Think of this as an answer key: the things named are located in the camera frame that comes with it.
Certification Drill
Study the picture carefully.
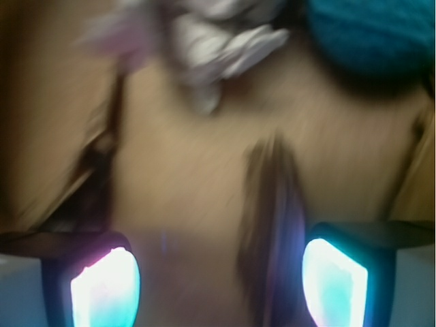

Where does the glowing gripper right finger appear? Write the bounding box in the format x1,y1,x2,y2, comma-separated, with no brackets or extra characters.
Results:
302,222,396,326

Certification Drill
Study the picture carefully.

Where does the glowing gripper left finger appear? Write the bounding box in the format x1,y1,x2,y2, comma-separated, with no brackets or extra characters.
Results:
40,232,141,326

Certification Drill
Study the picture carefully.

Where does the brown paper bag tray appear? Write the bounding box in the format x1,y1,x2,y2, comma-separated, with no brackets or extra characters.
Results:
1,1,433,326

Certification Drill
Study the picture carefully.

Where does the blue foam ball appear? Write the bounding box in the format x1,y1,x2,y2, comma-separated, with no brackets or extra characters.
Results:
307,1,435,78

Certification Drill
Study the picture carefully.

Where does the crumpled white paper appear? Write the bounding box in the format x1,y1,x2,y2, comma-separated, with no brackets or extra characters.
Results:
78,1,290,114

